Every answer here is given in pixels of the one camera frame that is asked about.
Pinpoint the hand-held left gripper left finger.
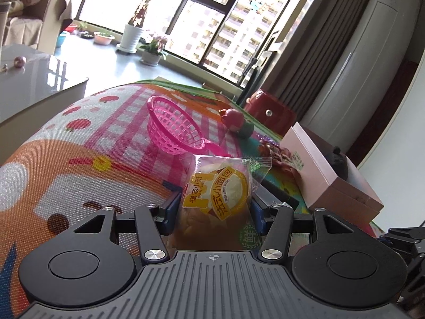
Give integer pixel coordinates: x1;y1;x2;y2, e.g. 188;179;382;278
71;194;182;265

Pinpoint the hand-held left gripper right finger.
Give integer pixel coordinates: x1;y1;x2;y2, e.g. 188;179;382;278
250;194;355;263

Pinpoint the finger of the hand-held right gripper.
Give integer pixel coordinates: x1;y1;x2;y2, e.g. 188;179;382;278
379;228;425;251

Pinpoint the yellow bread packet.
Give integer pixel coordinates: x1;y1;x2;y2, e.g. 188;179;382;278
175;154;273;250

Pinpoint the cardboard box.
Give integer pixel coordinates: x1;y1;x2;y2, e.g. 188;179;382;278
279;122;385;223

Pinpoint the pink plastic basket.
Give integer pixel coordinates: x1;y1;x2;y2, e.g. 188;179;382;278
147;96;233;159

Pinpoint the small green orange toy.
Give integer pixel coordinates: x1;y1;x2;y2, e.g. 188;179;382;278
237;121;256;139

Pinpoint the brown crinkled wrapper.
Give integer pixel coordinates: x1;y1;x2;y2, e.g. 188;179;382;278
261;141;301;178

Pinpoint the black plush toy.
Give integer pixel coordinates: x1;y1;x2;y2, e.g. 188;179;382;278
327;146;349;181

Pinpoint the colourful printed mat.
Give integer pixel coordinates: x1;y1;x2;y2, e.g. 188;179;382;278
0;80;425;319

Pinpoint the pink flowering pot plant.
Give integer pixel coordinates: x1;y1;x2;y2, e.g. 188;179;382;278
138;31;171;66

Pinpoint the tall plant in white pot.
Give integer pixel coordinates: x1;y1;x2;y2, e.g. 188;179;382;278
116;0;160;54

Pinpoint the brown curtain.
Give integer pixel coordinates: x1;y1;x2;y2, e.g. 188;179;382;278
262;0;382;117

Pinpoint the standing air conditioner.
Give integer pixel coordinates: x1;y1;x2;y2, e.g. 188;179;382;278
300;0;421;154

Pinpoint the pink oval planter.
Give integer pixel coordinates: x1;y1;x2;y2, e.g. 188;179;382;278
93;28;115;46

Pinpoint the glass coffee table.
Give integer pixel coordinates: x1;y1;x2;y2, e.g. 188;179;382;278
0;44;90;134

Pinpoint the small dark plant pot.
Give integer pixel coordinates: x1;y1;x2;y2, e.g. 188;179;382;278
77;22;94;39

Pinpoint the beige sofa with cloths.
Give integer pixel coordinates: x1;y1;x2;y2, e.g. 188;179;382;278
0;0;83;54

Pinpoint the black window frame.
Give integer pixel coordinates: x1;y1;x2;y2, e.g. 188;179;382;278
73;0;316;87

